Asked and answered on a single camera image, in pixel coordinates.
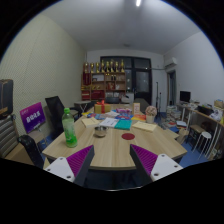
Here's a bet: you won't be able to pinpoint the orange standing card box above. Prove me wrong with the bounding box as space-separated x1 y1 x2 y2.
132 102 141 116

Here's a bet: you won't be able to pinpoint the blue and red book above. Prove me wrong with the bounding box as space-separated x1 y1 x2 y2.
114 113 133 121

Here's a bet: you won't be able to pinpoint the green tea plastic bottle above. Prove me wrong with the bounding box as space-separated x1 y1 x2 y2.
61 107 79 149

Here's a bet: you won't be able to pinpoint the yellow gift box red ribbon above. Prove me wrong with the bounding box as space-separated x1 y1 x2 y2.
93 99 113 115

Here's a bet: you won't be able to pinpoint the white wall air conditioner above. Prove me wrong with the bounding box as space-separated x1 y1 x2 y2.
163 56 179 69

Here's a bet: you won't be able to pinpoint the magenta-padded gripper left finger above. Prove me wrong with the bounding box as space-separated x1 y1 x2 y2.
43 144 96 187

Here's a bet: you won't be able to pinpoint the white paper booklet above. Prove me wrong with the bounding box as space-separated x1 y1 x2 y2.
99 117 120 129

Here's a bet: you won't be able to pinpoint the computer monitor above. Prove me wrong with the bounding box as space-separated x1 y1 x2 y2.
179 90 192 104

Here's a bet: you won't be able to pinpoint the small steel bowl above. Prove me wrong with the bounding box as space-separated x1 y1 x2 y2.
93 125 108 138

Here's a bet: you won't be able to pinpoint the small round white table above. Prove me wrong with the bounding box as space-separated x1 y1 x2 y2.
73 99 93 114

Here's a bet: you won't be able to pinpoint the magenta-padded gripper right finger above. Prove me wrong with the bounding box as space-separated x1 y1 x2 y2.
128 143 184 187

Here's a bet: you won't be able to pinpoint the black mesh chair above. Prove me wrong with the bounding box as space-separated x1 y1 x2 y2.
17 134 45 170

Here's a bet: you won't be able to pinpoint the wooden shelf unit with trophies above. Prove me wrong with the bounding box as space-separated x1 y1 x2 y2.
80 59 128 102

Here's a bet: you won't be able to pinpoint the pink flowers in white pot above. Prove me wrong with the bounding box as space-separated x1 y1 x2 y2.
144 105 158 125

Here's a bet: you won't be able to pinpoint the blue printed book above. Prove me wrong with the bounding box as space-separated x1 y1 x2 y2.
87 112 108 121

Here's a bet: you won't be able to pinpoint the purple sign board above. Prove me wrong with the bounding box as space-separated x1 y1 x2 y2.
19 101 47 134

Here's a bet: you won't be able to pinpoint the teal book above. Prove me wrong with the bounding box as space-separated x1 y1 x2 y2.
114 119 133 131

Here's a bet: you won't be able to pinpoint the black office chair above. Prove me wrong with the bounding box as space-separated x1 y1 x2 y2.
44 95 83 138

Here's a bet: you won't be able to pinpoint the cluttered wooden desk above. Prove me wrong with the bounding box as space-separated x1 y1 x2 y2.
176 99 224 158

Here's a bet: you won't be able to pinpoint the orange flat book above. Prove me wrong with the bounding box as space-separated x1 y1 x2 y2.
131 114 147 122

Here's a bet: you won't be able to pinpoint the white round stool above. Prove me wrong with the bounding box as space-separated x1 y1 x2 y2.
193 131 213 158

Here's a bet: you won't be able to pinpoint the black tripod stand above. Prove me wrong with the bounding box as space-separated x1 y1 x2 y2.
154 81 163 114

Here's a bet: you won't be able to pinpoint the flat round red coaster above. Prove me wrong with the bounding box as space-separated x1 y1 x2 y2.
121 132 136 141

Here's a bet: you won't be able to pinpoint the beige flat book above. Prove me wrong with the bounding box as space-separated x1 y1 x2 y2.
81 116 102 128
131 120 158 133

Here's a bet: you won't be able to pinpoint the grey striped chair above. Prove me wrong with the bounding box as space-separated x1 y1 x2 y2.
0 114 20 158

